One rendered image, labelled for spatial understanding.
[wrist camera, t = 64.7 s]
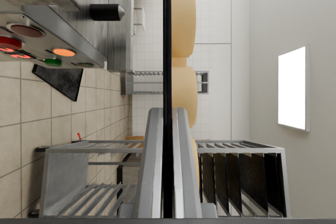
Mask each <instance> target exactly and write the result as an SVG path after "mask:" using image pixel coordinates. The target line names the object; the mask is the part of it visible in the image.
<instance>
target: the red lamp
mask: <svg viewBox="0 0 336 224"><path fill-rule="evenodd" d="M10 28H11V30H12V31H14V32H15V33H18V34H20V35H23V36H27V37H33V38H38V37H41V36H42V33H41V32H39V31H37V30H35V29H33V28H30V27H26V26H20V25H14V26H11V27H10Z"/></svg>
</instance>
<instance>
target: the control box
mask: <svg viewBox="0 0 336 224"><path fill-rule="evenodd" d="M11 26H24V27H29V28H32V29H35V30H37V31H39V32H40V33H41V34H42V36H41V37H29V36H24V35H21V34H18V33H16V32H14V31H13V30H11ZM0 37H5V38H10V39H14V40H17V41H19V42H21V43H22V48H20V49H12V50H13V51H0V52H1V53H4V54H7V55H10V56H12V55H17V56H18V55H24V56H28V57H30V58H18V57H17V58H18V59H23V60H26V61H29V62H31V63H34V64H37V65H40V66H42V67H45V68H48V69H103V68H104V67H105V56H104V55H103V54H101V53H100V52H99V51H98V50H97V49H96V48H95V47H94V46H92V45H91V44H90V43H89V42H88V41H87V40H86V39H84V38H83V37H82V36H81V35H80V34H79V33H78V32H77V31H75V30H74V29H73V28H72V27H71V26H70V25H69V24H67V23H66V22H65V21H64V20H63V19H62V18H61V17H59V16H58V15H57V14H56V13H55V12H54V11H53V10H52V9H50V8H49V7H48V6H47V5H12V4H11V3H10V2H8V1H7V0H0ZM54 50H66V51H70V52H72V53H74V55H73V56H64V55H59V54H56V53H54ZM46 59H53V60H58V61H61V62H62V66H58V67H57V66H49V65H46V64H45V60H46ZM81 63H84V64H91V65H93V67H82V66H79V65H78V64H81Z"/></svg>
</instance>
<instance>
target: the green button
mask: <svg viewBox="0 0 336 224"><path fill-rule="evenodd" d="M44 63H45V64H46V65H48V66H52V67H61V66H62V63H63V62H62V61H60V60H56V59H45V62H44Z"/></svg>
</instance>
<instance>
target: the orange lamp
mask: <svg viewBox="0 0 336 224"><path fill-rule="evenodd" d="M53 52H54V53H56V54H58V55H61V56H74V55H75V54H74V53H73V52H71V51H67V50H62V49H56V50H54V51H53Z"/></svg>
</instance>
